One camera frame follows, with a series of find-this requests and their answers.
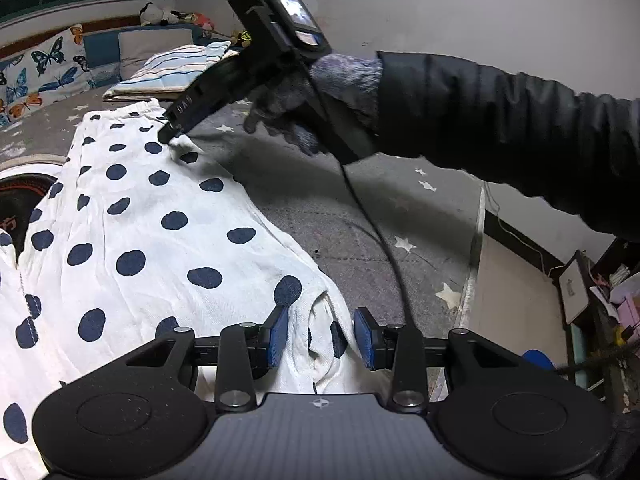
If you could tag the pink box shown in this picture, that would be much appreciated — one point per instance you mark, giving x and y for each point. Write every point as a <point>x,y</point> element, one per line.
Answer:
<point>630,312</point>

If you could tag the folded striped blue blanket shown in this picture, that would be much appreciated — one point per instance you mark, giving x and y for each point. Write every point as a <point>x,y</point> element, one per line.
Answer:
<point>170,67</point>

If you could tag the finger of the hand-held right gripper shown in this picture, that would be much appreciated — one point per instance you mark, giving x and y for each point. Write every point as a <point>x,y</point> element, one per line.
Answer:
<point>170,127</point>

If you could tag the round black induction cooktop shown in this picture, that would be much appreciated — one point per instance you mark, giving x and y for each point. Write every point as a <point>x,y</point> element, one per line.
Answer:
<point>20,195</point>

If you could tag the person's right hand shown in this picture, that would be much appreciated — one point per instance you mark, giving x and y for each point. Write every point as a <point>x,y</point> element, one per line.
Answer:
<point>285,102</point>

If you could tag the white navy-dotted garment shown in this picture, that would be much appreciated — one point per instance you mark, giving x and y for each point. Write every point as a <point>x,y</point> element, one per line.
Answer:
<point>145,232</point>

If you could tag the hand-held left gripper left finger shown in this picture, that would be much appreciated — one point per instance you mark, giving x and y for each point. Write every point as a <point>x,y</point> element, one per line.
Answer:
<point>279,335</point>

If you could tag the pink plush toy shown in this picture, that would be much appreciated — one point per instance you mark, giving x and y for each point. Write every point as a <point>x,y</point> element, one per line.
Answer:
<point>202,20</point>

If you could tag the butterfly print cushion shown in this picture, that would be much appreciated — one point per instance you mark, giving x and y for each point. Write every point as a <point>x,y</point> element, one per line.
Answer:
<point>50,65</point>

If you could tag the framed white board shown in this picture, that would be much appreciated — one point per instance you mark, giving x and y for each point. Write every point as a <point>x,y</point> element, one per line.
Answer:
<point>575,290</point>

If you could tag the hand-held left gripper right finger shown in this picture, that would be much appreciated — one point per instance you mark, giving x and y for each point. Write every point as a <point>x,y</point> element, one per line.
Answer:
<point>365,337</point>

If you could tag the blue round object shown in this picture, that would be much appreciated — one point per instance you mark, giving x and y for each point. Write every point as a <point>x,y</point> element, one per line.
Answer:
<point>537,359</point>

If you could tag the cluttered wooden side shelf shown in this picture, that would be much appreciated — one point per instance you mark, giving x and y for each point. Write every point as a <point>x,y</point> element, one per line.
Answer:
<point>607,340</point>

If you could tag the yellow orange plush toy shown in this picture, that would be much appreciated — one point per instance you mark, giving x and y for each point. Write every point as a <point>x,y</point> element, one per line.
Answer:
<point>242,37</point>

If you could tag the grey cushion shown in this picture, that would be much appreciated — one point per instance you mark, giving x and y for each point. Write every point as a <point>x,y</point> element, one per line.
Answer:
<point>155,42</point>

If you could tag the black white plush toy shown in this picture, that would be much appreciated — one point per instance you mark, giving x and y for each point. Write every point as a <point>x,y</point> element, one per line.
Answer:
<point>150,12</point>

